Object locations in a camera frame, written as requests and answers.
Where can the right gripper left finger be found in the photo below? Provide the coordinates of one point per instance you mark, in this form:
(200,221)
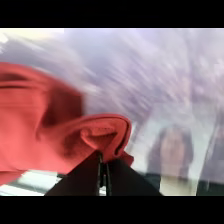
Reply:
(81,180)

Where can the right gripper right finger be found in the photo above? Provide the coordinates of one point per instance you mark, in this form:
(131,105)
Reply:
(130,183)

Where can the red garment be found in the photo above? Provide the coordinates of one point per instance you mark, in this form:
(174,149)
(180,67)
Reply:
(40,123)

